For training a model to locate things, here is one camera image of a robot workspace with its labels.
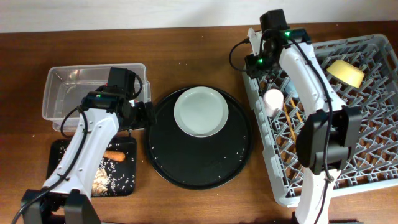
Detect pink plastic cup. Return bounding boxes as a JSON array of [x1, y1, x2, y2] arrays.
[[262, 89, 284, 117]]

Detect orange carrot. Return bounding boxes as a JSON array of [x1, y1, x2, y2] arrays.
[[103, 150, 126, 162]]

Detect grey round plate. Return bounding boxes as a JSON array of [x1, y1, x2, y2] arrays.
[[174, 86, 229, 138]]

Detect yellow plastic bowl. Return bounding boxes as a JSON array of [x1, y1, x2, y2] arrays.
[[326, 60, 364, 88]]

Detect light blue plastic cup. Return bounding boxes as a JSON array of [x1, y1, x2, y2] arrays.
[[285, 80, 299, 98]]

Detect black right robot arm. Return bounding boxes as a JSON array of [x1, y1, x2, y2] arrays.
[[243, 9, 362, 223]]

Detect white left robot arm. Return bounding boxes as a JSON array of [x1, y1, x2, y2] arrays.
[[12, 67, 156, 223]]

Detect clear plastic waste bin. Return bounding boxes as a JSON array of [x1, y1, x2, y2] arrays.
[[42, 63, 151, 131]]

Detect grey plastic dishwasher rack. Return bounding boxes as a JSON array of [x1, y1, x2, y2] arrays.
[[243, 34, 397, 207]]

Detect black rectangular food tray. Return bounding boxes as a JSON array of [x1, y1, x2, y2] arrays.
[[45, 137, 137, 197]]

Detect food scraps and rice pile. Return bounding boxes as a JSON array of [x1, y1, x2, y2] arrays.
[[91, 149, 136, 197]]

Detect round black tray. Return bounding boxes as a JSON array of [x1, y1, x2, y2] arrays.
[[144, 89, 254, 190]]

